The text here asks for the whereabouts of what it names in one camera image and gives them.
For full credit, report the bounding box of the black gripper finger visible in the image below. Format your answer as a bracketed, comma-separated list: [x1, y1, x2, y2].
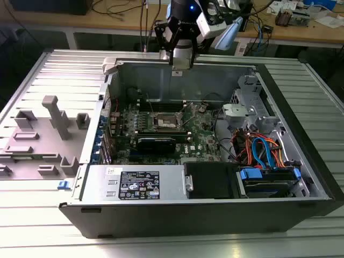
[171, 26, 199, 69]
[154, 20, 177, 66]

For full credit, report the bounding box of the long black RAM slot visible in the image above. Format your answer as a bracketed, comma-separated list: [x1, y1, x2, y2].
[137, 104, 187, 112]
[137, 99, 187, 106]

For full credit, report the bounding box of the CPU socket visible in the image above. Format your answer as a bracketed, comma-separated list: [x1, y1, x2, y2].
[153, 111, 180, 133]

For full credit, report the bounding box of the upright black desktop box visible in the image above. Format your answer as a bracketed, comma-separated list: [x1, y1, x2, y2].
[240, 4, 254, 32]

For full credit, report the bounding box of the green motherboard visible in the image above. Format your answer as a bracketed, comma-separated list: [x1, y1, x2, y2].
[107, 99, 224, 166]

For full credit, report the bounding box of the copper heat sink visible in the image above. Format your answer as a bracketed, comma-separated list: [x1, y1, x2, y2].
[275, 7, 293, 27]

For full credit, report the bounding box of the white printed paper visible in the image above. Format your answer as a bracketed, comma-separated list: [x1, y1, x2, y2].
[268, 0, 298, 14]

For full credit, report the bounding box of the black graphics card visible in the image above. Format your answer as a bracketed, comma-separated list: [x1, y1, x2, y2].
[136, 137, 177, 154]

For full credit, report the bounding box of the large black computer box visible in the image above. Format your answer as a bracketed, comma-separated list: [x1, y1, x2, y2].
[9, 0, 94, 16]

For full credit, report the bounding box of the grey metal device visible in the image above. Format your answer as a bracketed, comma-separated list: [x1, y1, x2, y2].
[291, 9, 312, 27]

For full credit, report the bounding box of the wooden desk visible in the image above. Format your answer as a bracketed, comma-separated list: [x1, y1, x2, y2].
[0, 0, 344, 51]

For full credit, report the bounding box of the white paper sheet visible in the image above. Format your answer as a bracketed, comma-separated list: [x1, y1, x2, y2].
[314, 16, 344, 29]

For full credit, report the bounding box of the grey plastic parts rack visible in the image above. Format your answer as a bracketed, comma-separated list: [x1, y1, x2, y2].
[0, 95, 91, 181]

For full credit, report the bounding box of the hard disk in blue carrier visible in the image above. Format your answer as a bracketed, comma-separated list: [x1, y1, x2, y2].
[235, 166, 302, 199]

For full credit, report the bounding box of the silver power supply with label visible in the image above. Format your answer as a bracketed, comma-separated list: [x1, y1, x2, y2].
[80, 164, 189, 201]

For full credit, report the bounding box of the black open PC case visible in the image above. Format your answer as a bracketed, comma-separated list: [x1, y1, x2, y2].
[58, 54, 344, 240]

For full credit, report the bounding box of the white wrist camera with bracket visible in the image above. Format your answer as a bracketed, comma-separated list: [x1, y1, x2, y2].
[196, 10, 228, 40]

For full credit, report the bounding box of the blue hanging cable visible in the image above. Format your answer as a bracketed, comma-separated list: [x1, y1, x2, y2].
[252, 21, 267, 57]

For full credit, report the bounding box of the grey plastic bracket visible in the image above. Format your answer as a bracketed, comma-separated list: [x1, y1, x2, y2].
[222, 103, 256, 122]

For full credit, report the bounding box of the blue flat wire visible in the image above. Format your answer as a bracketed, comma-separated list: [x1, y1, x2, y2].
[252, 137, 272, 170]

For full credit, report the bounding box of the orange power wire bundle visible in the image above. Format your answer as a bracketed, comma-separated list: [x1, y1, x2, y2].
[230, 128, 289, 169]

